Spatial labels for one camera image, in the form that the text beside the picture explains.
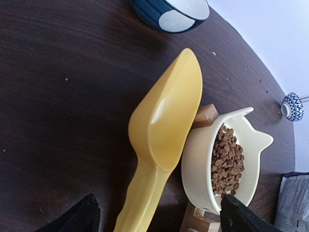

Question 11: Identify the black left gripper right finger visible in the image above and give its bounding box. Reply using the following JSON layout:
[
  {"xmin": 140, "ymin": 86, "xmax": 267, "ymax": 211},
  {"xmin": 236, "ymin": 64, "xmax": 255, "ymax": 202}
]
[{"xmin": 220, "ymin": 194, "xmax": 281, "ymax": 232}]

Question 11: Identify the blue white patterned bowl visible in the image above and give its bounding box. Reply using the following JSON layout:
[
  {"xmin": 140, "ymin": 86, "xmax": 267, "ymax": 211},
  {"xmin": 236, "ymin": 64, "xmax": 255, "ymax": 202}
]
[{"xmin": 281, "ymin": 92, "xmax": 304, "ymax": 122}]

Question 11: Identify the kibble in cream bowl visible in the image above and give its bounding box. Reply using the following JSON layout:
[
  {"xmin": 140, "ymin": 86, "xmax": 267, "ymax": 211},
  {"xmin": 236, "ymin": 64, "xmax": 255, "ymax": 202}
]
[{"xmin": 211, "ymin": 124, "xmax": 245, "ymax": 197}]

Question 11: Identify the right aluminium frame post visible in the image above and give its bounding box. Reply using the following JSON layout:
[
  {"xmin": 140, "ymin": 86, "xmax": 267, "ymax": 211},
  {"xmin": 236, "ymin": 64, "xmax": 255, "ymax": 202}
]
[{"xmin": 300, "ymin": 95, "xmax": 309, "ymax": 102}]

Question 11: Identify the yellow plastic scoop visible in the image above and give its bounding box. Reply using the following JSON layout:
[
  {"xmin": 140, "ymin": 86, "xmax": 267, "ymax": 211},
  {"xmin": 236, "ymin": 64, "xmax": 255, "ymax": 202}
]
[{"xmin": 114, "ymin": 48, "xmax": 203, "ymax": 232}]

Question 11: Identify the cream cat-ear pet bowl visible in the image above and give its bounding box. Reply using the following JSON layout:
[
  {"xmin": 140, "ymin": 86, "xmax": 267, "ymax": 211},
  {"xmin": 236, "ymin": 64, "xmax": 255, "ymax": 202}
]
[{"xmin": 181, "ymin": 107, "xmax": 274, "ymax": 215}]

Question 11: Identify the purple pet food bag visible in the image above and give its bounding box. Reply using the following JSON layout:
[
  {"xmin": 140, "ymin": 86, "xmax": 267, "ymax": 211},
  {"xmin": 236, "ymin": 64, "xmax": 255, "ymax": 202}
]
[{"xmin": 274, "ymin": 172, "xmax": 309, "ymax": 232}]

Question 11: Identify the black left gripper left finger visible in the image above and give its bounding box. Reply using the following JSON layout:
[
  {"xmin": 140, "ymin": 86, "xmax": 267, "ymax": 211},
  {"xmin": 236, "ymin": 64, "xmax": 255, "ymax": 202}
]
[{"xmin": 38, "ymin": 193, "xmax": 100, "ymax": 232}]

